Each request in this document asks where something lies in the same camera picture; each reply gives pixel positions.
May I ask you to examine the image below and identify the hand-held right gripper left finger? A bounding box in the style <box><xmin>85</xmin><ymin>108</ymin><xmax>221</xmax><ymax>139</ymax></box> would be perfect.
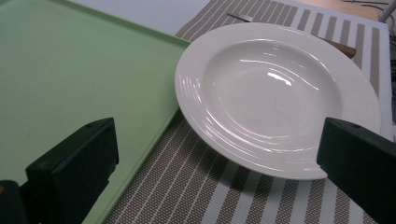
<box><xmin>25</xmin><ymin>117</ymin><xmax>120</xmax><ymax>224</ymax></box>

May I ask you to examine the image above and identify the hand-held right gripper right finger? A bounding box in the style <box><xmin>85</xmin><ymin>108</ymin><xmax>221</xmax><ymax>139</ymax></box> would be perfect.
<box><xmin>316</xmin><ymin>117</ymin><xmax>396</xmax><ymax>224</ymax></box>

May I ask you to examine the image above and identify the dark cable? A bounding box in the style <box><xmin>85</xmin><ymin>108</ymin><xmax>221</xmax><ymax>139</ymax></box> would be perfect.
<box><xmin>340</xmin><ymin>0</ymin><xmax>391</xmax><ymax>11</ymax></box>

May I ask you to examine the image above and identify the wooden-handled table knife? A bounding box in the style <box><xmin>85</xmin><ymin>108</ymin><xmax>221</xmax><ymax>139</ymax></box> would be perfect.
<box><xmin>226</xmin><ymin>12</ymin><xmax>358</xmax><ymax>60</ymax></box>

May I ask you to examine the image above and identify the brown striped woven placemat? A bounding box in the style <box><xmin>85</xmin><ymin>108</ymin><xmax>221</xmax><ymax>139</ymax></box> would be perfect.
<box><xmin>104</xmin><ymin>0</ymin><xmax>394</xmax><ymax>224</ymax></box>

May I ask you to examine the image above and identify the white deep plate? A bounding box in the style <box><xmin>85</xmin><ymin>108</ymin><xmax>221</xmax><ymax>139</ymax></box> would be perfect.
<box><xmin>174</xmin><ymin>21</ymin><xmax>382</xmax><ymax>181</ymax></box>

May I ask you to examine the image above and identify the green plastic tray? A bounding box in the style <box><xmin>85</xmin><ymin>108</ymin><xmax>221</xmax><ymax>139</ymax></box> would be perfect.
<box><xmin>0</xmin><ymin>0</ymin><xmax>191</xmax><ymax>224</ymax></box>

